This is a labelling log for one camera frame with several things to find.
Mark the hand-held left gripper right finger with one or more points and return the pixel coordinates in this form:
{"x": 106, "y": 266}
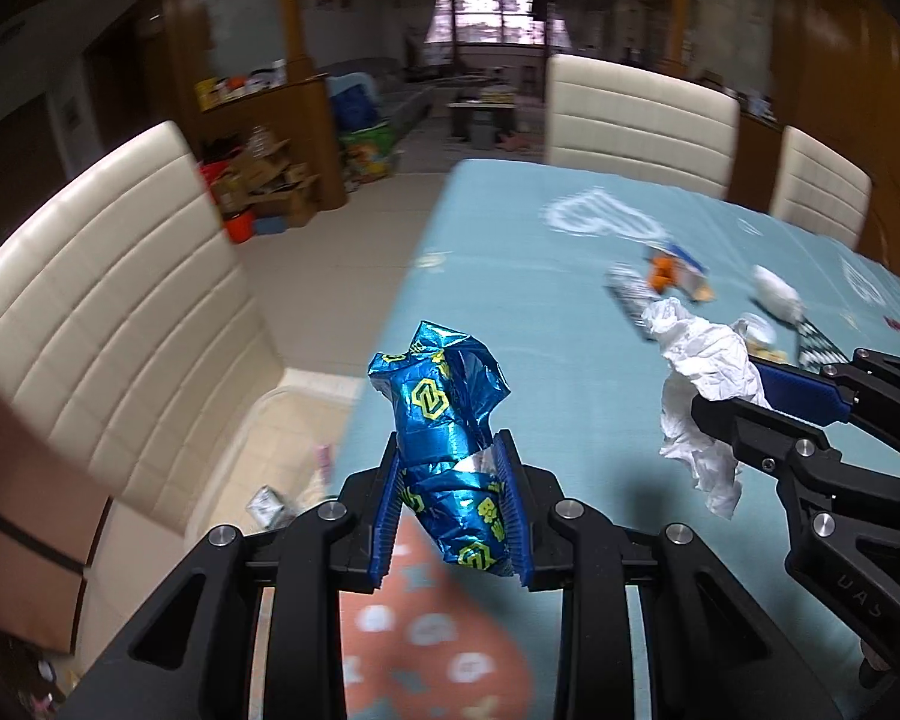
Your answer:
{"x": 511, "y": 521}

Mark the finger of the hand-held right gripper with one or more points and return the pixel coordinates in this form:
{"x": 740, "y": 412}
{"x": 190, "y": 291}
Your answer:
{"x": 750, "y": 427}
{"x": 802, "y": 390}

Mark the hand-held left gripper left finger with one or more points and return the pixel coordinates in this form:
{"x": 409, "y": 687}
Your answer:
{"x": 386, "y": 532}

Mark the white tissue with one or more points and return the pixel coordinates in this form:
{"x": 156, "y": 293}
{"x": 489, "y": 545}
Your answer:
{"x": 705, "y": 352}

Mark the white paper wad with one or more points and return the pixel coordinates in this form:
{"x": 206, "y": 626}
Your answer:
{"x": 776, "y": 289}

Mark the blue foil wrapper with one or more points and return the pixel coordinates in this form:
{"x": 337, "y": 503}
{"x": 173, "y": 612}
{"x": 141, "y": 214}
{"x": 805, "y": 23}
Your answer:
{"x": 435, "y": 420}

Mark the clear plastic bin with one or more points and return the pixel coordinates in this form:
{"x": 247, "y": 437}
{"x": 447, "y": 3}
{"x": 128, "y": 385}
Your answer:
{"x": 300, "y": 420}

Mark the blue white snack packet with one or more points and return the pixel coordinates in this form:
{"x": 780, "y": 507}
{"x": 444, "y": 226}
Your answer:
{"x": 688, "y": 266}

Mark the small orange brown wrapper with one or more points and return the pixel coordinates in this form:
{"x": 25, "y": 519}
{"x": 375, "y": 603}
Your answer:
{"x": 661, "y": 274}

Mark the black white striped wrapper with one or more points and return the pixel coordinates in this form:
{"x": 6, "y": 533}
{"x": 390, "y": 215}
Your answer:
{"x": 630, "y": 296}

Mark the cream quilted dining chair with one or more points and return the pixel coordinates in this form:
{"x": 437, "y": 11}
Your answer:
{"x": 120, "y": 300}
{"x": 637, "y": 120}
{"x": 821, "y": 187}

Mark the wooden counter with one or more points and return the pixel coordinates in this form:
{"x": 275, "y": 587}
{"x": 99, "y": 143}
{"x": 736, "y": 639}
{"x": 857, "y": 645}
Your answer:
{"x": 754, "y": 165}

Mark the wooden door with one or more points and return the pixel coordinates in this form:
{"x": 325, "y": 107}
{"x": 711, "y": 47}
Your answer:
{"x": 877, "y": 135}

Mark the orange bucket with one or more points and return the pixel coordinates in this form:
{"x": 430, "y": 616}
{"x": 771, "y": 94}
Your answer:
{"x": 240, "y": 226}

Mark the tall brown cabinet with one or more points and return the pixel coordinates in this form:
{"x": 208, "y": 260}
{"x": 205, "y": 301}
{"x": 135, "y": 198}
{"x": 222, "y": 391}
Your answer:
{"x": 22, "y": 480}

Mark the pink slippers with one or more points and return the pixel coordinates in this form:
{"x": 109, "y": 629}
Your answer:
{"x": 514, "y": 142}

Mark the colourful printed bag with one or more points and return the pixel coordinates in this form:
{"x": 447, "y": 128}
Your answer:
{"x": 367, "y": 154}

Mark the pile of cardboard boxes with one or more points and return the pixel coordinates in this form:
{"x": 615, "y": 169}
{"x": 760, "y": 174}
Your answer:
{"x": 262, "y": 172}

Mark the low wooden partition cabinet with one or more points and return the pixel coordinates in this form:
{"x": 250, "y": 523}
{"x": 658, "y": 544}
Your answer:
{"x": 315, "y": 142}

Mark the wooden pillar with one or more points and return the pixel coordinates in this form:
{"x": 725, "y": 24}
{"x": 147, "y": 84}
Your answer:
{"x": 294, "y": 7}
{"x": 682, "y": 7}

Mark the red bag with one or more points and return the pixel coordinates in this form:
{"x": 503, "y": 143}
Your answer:
{"x": 208, "y": 171}

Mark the coffee table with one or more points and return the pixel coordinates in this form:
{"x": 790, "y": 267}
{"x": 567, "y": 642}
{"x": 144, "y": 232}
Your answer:
{"x": 484, "y": 101}

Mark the blue bag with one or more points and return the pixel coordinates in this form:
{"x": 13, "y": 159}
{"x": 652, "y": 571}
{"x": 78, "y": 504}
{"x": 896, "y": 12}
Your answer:
{"x": 352, "y": 101}

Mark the grey sofa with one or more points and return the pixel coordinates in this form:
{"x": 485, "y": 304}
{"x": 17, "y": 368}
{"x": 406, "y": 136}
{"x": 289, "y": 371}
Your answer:
{"x": 405, "y": 90}

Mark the yellow box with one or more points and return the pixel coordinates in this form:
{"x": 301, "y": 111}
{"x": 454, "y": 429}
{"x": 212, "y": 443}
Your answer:
{"x": 205, "y": 94}

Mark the barred window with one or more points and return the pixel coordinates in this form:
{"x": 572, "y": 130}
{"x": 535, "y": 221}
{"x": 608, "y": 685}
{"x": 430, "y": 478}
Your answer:
{"x": 499, "y": 15}

